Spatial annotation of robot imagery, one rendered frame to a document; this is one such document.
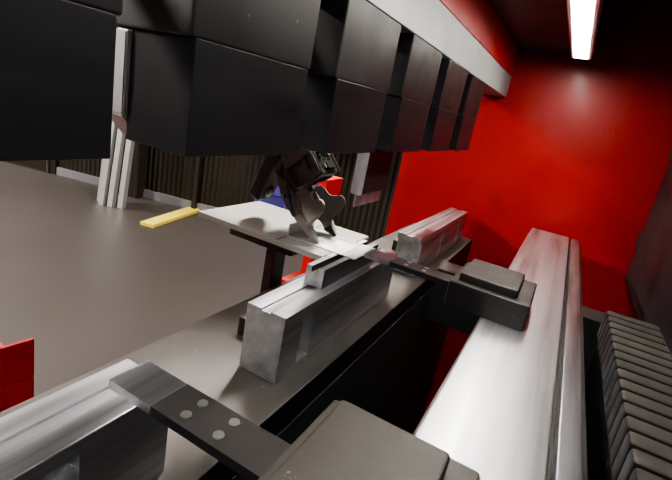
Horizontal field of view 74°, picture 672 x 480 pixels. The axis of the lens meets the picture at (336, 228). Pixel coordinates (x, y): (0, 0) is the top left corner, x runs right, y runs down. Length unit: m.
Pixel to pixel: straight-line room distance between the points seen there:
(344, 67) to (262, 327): 0.33
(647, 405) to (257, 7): 0.45
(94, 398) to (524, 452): 0.36
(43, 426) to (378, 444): 0.25
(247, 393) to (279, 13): 0.42
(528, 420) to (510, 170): 1.14
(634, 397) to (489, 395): 0.12
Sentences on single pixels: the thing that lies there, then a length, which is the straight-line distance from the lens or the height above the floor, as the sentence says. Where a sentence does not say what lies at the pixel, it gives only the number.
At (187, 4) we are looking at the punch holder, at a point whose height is 1.27.
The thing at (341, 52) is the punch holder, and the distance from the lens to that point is 0.50.
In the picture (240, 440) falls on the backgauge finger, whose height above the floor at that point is 1.00.
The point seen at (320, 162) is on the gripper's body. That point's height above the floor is 1.13.
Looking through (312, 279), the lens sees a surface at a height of 0.98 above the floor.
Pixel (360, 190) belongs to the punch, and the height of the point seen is 1.11.
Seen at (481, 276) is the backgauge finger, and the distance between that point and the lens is 0.67.
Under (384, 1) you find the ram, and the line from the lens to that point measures 0.58.
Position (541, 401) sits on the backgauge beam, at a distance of 0.52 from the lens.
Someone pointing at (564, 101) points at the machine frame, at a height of 1.35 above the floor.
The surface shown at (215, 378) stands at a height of 0.87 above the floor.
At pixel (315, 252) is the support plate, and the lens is 0.71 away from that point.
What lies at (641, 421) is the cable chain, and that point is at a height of 1.04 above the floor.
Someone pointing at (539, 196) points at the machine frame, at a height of 1.07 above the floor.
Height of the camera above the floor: 1.23
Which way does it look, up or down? 15 degrees down
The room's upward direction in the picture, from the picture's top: 11 degrees clockwise
